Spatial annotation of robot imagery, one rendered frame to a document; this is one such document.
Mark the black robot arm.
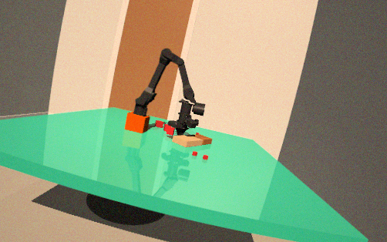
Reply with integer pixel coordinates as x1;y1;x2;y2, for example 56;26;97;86
133;49;206;129

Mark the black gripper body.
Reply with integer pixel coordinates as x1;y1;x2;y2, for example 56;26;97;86
167;111;191;128

